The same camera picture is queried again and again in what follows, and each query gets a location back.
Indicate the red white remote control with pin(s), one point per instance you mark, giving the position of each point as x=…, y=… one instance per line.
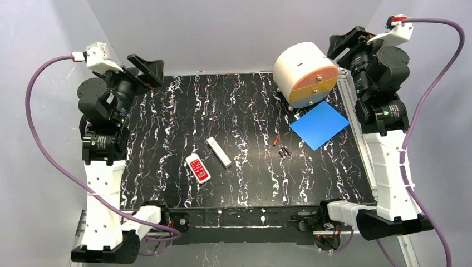
x=198, y=169

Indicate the red orange battery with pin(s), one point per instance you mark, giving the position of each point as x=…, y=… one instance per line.
x=276, y=141

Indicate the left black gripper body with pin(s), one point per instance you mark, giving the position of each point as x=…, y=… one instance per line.
x=139, y=73

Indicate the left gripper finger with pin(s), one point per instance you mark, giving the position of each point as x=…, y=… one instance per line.
x=158, y=74
x=142, y=73

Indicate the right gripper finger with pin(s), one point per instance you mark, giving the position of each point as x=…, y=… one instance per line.
x=344, y=61
x=338, y=43

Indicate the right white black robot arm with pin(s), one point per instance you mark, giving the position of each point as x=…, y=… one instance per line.
x=378, y=66

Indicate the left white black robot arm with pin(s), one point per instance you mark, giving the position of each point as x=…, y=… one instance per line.
x=105, y=101

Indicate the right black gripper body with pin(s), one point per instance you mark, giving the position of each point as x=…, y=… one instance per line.
x=348, y=46

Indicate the blue square plate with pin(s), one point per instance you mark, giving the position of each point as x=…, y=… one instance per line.
x=319, y=125

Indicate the white cylindrical drum box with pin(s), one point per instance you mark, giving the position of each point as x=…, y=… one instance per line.
x=304, y=75

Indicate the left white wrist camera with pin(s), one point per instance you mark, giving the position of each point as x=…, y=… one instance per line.
x=99, y=57

